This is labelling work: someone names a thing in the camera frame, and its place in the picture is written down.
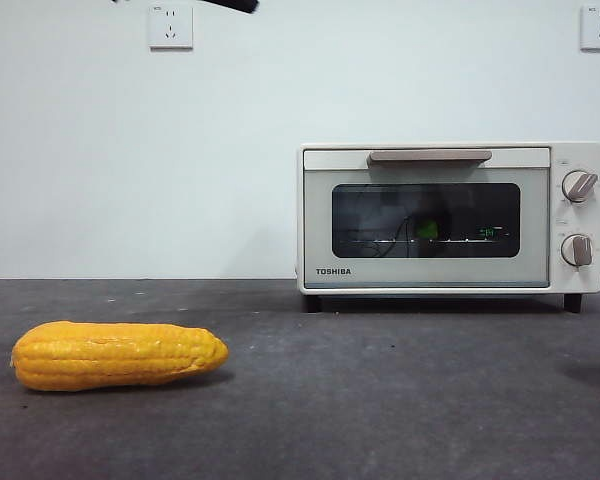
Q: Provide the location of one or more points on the oven door with glass window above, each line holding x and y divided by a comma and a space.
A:
325, 225

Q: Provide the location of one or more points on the yellow toy corn cob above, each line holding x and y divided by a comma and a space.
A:
115, 357

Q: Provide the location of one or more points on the white toaster oven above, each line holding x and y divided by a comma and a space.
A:
577, 220

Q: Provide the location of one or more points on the beige round oven knob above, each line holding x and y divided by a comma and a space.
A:
577, 249
579, 186

